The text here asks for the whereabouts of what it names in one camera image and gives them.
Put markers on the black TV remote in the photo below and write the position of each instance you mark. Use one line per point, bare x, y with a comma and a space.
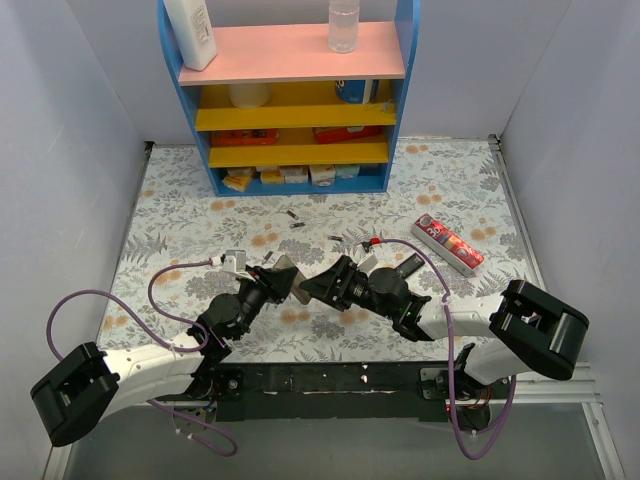
410, 266

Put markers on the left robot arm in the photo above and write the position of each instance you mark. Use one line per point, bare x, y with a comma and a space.
88, 384

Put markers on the white cylindrical container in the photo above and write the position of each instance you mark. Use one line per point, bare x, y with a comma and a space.
249, 95

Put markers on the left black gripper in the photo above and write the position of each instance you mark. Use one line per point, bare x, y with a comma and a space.
266, 281

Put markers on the white air conditioner remote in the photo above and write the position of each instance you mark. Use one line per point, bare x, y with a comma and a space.
285, 262

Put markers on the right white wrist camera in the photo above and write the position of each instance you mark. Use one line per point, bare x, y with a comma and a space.
369, 261

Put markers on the floral patterned table mat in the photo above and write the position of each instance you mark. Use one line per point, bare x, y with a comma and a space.
163, 278

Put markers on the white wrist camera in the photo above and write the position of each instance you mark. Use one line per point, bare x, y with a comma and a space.
369, 261
232, 262

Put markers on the blue white round container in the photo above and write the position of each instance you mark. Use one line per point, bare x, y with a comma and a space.
357, 92

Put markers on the yellow red small box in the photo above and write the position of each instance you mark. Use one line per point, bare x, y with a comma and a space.
238, 179

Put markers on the white plastic bottle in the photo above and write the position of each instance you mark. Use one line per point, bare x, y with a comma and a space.
192, 27

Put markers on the orange box left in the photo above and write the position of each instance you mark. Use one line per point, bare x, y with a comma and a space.
244, 137

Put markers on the clear plastic water bottle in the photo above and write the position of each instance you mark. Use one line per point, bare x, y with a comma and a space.
343, 25

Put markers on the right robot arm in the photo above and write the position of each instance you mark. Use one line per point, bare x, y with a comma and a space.
525, 328

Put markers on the blue wooden shelf unit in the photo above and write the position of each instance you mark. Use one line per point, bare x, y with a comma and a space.
297, 63

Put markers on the yellow white small box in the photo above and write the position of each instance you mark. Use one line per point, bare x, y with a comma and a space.
271, 177

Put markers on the red toothpaste box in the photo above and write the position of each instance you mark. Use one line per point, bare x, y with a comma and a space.
448, 245

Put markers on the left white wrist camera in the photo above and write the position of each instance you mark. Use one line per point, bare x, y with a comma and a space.
232, 262

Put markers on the red orange box right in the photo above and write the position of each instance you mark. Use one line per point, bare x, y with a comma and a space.
331, 135

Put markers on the white orange small carton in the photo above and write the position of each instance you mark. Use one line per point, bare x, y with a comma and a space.
322, 175

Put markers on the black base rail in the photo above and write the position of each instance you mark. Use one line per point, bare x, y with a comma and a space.
321, 390

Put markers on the teal white small box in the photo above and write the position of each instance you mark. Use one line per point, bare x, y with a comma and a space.
347, 171

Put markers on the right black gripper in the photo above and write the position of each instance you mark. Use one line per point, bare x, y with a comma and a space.
341, 282

